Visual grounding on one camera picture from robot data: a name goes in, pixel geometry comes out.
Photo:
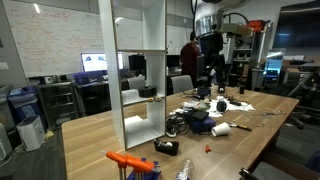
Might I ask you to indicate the black tape dispenser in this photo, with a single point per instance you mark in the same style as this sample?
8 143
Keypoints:
169 147

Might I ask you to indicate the dark blue box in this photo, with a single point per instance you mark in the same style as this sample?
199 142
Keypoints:
199 127

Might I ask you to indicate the robot arm with silver segment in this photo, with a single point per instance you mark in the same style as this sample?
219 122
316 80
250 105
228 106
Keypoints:
209 28

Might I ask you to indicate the black flat device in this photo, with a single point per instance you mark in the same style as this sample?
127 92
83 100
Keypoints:
199 115

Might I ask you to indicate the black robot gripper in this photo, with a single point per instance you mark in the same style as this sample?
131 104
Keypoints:
220 77

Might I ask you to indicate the whiteboard on wall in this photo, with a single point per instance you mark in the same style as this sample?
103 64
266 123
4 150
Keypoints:
50 42

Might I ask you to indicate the person in dark red shirt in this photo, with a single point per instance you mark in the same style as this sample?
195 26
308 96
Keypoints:
188 58

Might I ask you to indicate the clear plastic water bottle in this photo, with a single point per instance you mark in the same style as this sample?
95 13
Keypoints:
186 170

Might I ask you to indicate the lit computer monitor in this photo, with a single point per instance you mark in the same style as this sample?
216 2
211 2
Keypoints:
94 62

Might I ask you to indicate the white air purifier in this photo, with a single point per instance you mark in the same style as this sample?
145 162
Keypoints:
31 132

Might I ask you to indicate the blue recycling bin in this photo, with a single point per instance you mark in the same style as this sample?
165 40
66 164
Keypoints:
25 103

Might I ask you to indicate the black metal shelving cart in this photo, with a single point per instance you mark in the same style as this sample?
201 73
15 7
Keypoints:
59 103

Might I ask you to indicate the white cloth on table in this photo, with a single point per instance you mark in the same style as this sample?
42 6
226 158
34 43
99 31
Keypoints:
210 106

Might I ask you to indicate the white paper cup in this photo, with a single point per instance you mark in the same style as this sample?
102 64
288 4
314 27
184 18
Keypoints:
221 129

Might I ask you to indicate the small black cup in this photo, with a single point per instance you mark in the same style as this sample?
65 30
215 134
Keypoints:
241 90

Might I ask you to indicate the white open shelf unit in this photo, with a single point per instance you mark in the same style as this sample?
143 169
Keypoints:
134 39

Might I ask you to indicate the small orange object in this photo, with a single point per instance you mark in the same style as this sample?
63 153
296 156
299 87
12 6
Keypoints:
207 149

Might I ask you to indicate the black round tape roll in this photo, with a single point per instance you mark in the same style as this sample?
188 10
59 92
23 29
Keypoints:
147 91

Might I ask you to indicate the screwdriver with dark handle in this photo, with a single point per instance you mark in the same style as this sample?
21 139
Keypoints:
232 124

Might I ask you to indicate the grey office chair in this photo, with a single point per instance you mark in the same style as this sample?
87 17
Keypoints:
181 83
136 82

